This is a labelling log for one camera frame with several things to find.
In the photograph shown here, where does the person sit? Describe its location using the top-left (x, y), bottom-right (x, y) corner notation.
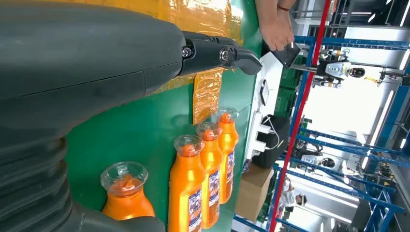
top-left (254, 0), bottom-right (297, 52)
top-left (280, 179), bottom-right (308, 214)

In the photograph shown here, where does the white power strip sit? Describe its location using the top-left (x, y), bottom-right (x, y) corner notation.
top-left (246, 110), bottom-right (265, 161)

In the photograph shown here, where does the long white table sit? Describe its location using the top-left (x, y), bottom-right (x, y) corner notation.
top-left (245, 51), bottom-right (284, 167)

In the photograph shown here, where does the black tablet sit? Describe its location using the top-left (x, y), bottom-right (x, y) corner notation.
top-left (270, 42), bottom-right (302, 69)

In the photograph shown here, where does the white humanoid robot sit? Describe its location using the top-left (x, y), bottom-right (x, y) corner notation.
top-left (299, 144), bottom-right (337, 170)
top-left (315, 48), bottom-right (366, 88)

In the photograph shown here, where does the orange detergent bottle clear cap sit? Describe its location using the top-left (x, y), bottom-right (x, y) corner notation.
top-left (168, 134), bottom-right (205, 232)
top-left (100, 161), bottom-right (155, 221)
top-left (216, 107), bottom-right (240, 204)
top-left (196, 121), bottom-right (223, 230)

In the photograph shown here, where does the black smartphone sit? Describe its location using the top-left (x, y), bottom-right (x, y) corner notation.
top-left (260, 79), bottom-right (270, 106)

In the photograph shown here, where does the red pole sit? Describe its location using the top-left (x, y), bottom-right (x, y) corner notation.
top-left (268, 0), bottom-right (332, 232)

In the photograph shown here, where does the black carrying case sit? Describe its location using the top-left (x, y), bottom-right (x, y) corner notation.
top-left (253, 115), bottom-right (291, 169)

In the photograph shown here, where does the green plastic crate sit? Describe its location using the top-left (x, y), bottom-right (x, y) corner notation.
top-left (275, 56), bottom-right (305, 117)

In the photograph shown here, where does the looped white charger cable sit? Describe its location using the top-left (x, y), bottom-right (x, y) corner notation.
top-left (263, 116), bottom-right (281, 150)

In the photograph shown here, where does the brown cardboard box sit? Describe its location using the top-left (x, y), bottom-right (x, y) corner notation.
top-left (234, 162), bottom-right (275, 222)

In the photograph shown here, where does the blue metal rack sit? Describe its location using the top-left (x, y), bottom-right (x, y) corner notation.
top-left (234, 35), bottom-right (410, 232)

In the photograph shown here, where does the yellow taped cardboard sheet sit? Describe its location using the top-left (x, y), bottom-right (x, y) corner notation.
top-left (48, 0), bottom-right (245, 126)

